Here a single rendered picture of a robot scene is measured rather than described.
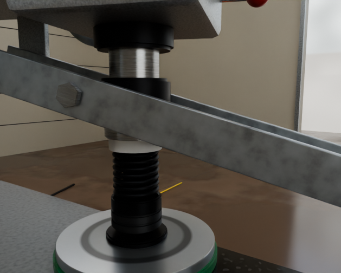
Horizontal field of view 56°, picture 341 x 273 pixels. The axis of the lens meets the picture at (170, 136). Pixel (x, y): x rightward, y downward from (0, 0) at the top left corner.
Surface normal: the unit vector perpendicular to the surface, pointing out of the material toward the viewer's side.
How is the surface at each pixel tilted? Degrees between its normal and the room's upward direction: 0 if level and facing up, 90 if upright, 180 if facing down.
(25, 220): 0
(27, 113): 90
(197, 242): 0
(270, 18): 90
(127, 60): 90
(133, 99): 90
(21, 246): 0
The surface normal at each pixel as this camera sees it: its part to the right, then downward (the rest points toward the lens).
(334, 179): -0.23, 0.15
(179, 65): -0.62, 0.11
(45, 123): 0.78, 0.09
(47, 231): 0.00, -0.99
